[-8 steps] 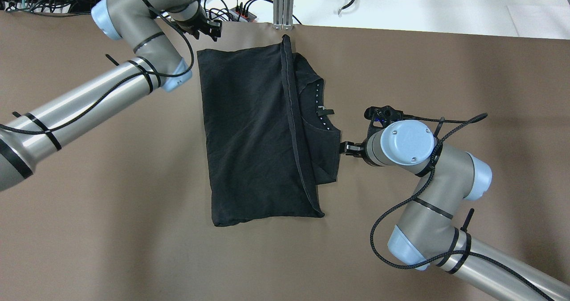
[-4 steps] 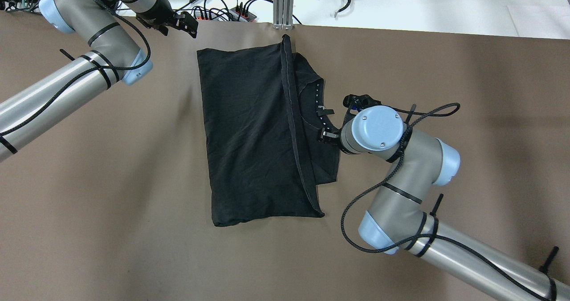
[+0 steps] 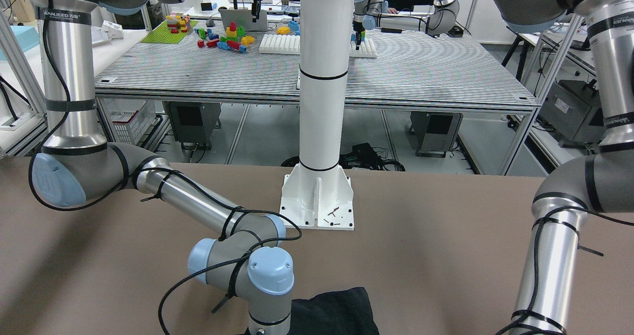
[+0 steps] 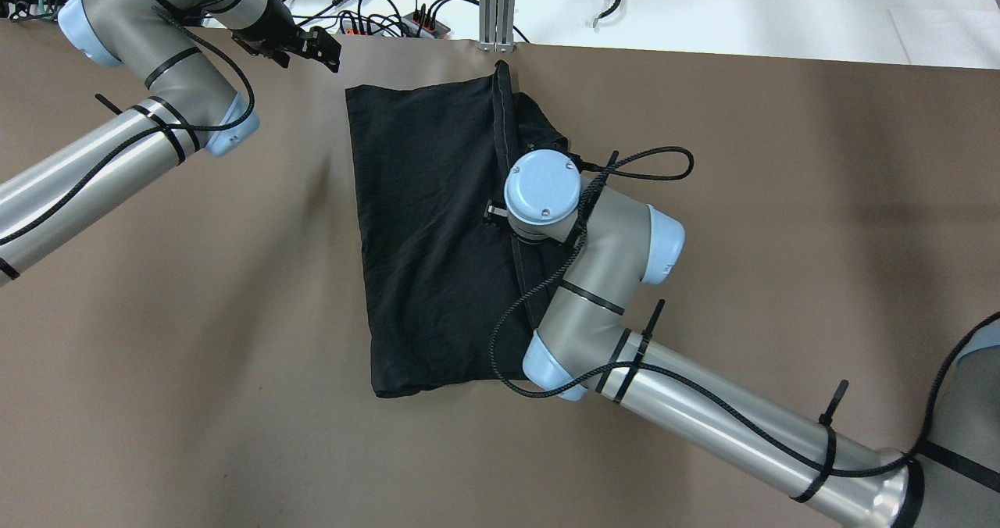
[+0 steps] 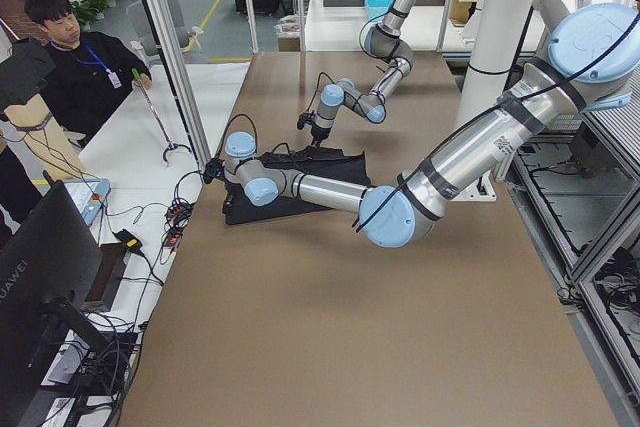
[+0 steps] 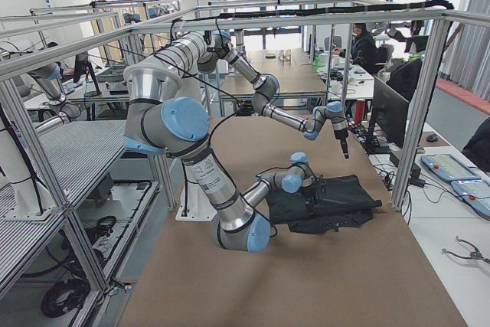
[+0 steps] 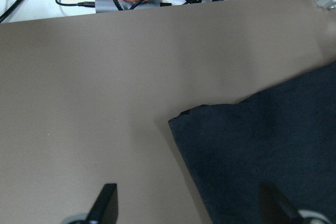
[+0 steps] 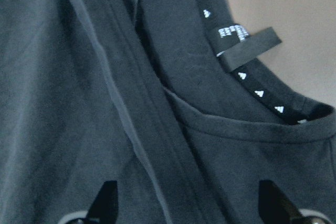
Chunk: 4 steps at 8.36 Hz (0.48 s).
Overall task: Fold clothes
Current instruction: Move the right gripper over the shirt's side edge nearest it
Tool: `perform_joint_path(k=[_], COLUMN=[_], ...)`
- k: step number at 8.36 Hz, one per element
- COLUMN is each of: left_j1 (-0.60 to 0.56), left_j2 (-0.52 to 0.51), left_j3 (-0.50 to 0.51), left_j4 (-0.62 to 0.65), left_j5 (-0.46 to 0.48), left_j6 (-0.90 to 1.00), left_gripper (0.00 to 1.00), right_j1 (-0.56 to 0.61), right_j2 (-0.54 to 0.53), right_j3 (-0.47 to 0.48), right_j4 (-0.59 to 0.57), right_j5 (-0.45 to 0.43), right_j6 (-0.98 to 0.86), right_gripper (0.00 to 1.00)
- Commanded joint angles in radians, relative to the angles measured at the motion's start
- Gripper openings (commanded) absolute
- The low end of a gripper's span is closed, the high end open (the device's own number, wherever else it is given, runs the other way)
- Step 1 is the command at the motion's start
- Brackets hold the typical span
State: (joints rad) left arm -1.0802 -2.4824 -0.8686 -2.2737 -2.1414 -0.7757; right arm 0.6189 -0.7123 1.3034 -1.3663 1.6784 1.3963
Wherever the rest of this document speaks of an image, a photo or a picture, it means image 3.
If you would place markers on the black printed t-shirt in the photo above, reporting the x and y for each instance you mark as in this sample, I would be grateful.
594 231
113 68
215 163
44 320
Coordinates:
346 312

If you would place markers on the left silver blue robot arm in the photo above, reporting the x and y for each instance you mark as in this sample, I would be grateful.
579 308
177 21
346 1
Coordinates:
594 184

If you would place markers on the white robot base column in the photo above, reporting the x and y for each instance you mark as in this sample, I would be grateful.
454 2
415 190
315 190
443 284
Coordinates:
317 193

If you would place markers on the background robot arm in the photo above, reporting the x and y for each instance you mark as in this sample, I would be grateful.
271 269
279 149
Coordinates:
432 17

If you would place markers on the white peg tray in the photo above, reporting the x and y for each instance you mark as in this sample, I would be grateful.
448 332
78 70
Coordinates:
280 44

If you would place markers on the green building block baseplate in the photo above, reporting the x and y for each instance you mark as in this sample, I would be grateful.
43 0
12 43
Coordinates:
163 35

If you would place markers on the white plastic crate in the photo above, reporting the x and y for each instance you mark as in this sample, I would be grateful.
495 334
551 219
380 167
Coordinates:
130 118

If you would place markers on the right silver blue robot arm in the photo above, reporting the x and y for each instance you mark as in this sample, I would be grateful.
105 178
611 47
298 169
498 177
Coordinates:
76 167

